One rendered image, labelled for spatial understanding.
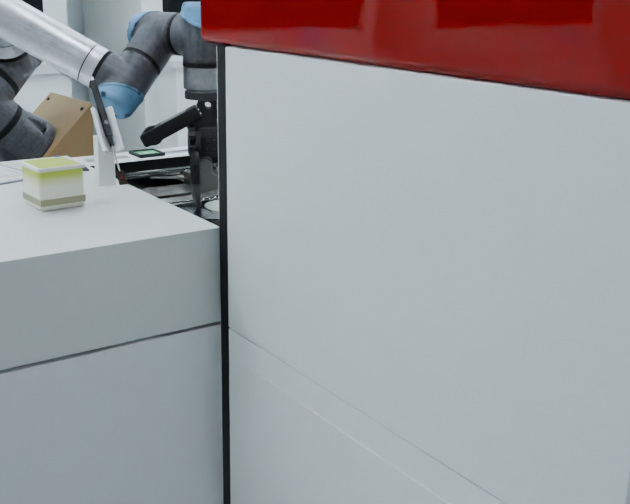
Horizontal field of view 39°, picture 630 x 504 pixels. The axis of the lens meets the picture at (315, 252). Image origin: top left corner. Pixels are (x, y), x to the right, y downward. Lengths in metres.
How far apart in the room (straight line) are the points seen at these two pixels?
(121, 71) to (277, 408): 0.68
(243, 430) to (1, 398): 0.35
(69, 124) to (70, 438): 0.97
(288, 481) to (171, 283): 0.32
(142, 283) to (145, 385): 0.15
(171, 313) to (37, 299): 0.20
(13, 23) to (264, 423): 0.82
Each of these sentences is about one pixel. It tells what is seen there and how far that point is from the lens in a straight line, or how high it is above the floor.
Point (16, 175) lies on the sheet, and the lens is 1.65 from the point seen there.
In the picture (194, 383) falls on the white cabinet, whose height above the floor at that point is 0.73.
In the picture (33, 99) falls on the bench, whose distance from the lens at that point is 4.47.
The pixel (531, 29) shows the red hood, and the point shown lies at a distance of 0.79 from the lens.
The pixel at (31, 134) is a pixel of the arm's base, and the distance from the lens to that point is 2.06.
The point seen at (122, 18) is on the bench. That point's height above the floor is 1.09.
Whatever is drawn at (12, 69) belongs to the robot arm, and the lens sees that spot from 2.07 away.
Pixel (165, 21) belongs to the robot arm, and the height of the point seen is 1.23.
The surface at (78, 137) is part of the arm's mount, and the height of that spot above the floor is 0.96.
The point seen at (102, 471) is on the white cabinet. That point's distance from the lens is 1.33.
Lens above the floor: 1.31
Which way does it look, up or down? 17 degrees down
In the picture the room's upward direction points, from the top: 1 degrees clockwise
